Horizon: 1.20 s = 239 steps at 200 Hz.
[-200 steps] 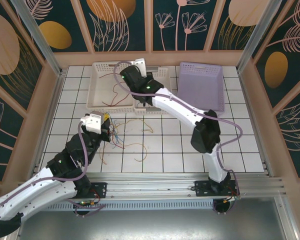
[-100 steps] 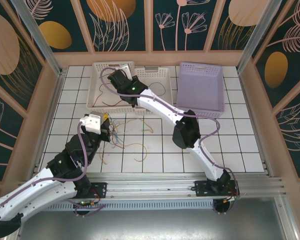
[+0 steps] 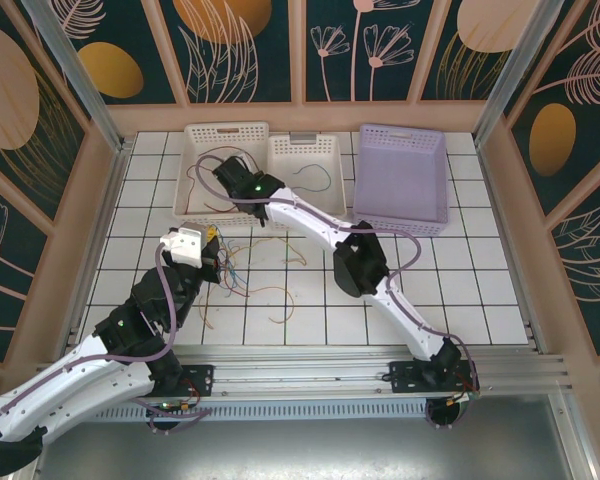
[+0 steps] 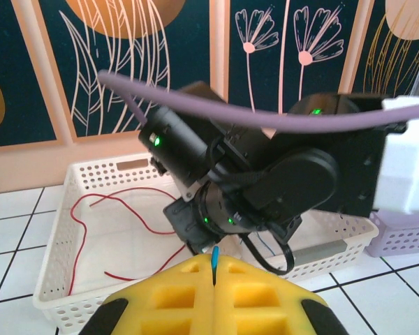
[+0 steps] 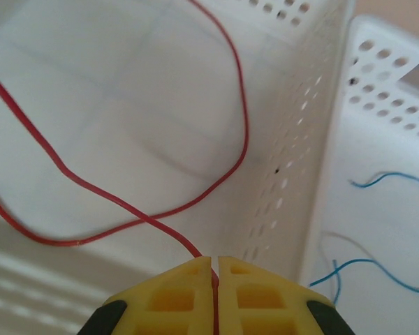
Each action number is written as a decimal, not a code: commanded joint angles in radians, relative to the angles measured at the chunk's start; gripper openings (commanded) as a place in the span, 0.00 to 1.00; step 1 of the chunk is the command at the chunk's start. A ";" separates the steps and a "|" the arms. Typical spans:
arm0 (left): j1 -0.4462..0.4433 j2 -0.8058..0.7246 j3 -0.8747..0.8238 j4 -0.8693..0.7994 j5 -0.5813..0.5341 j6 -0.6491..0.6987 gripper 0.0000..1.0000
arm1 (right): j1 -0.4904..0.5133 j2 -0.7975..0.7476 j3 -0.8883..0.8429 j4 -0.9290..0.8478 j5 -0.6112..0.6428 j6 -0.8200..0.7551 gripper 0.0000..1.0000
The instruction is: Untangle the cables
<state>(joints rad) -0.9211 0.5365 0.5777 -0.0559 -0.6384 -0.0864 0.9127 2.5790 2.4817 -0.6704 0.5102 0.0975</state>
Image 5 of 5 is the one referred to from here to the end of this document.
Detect blue cable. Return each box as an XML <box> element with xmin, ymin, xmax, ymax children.
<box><xmin>309</xmin><ymin>257</ymin><xmax>419</xmax><ymax>294</ymax></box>
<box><xmin>348</xmin><ymin>170</ymin><xmax>419</xmax><ymax>197</ymax></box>
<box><xmin>331</xmin><ymin>258</ymin><xmax>344</xmax><ymax>303</ymax></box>

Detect red cable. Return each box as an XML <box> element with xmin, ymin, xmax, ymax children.
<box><xmin>0</xmin><ymin>0</ymin><xmax>249</xmax><ymax>247</ymax></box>
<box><xmin>0</xmin><ymin>62</ymin><xmax>219</xmax><ymax>335</ymax></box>

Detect large white perforated basket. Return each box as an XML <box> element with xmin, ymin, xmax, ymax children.
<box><xmin>0</xmin><ymin>0</ymin><xmax>357</xmax><ymax>335</ymax></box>

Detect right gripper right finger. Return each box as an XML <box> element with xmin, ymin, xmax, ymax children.
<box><xmin>217</xmin><ymin>256</ymin><xmax>350</xmax><ymax>335</ymax></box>

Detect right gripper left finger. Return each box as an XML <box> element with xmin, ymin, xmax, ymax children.
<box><xmin>83</xmin><ymin>256</ymin><xmax>214</xmax><ymax>335</ymax></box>

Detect white basket with grey handles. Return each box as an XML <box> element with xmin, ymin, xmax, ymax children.
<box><xmin>300</xmin><ymin>13</ymin><xmax>419</xmax><ymax>335</ymax></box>

